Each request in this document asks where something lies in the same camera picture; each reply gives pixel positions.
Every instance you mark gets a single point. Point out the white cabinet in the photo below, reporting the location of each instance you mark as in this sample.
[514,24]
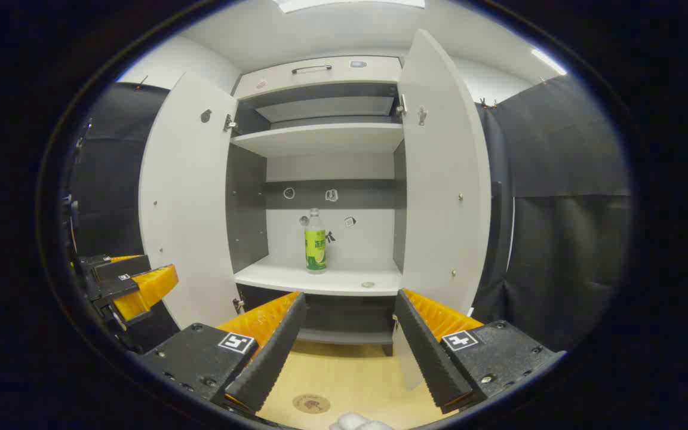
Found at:
[374,239]

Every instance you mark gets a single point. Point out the green label plastic bottle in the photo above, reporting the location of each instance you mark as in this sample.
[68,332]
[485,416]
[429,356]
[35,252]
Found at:
[315,245]

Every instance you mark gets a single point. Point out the ceiling light panel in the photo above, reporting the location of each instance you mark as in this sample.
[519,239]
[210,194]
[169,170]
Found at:
[350,3]

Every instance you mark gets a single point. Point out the white cabinet door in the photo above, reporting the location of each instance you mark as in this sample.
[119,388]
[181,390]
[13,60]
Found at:
[439,179]
[189,209]

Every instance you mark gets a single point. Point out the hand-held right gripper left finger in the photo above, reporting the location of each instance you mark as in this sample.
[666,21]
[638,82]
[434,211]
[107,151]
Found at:
[272,358]

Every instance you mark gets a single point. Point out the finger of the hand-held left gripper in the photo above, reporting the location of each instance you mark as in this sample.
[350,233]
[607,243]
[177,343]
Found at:
[120,266]
[147,289]

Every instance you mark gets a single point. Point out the black backdrop cloth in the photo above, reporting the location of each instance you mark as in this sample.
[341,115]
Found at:
[559,239]

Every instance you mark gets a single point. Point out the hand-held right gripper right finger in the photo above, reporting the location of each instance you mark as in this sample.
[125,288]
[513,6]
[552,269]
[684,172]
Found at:
[427,358]

